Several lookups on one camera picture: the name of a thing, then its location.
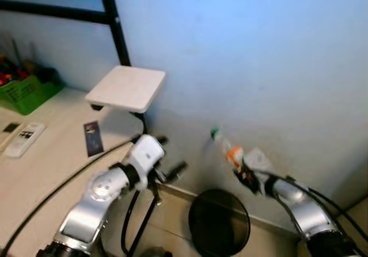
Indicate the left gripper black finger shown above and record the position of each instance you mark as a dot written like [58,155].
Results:
[161,139]
[176,171]

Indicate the orange juice plastic bottle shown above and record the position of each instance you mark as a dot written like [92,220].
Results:
[230,149]

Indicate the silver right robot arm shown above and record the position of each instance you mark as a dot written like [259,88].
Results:
[305,211]

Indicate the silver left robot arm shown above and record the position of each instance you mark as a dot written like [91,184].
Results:
[92,211]

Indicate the dark printed card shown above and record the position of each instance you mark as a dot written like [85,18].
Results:
[94,139]

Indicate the white remote control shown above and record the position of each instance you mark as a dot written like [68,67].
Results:
[24,140]

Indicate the green plastic basket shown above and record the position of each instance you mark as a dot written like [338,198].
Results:
[26,96]

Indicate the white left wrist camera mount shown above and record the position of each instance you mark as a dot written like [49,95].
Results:
[146,152]

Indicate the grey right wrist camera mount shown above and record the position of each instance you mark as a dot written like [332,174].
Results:
[260,159]

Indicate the black metal frame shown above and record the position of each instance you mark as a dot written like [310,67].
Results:
[115,27]

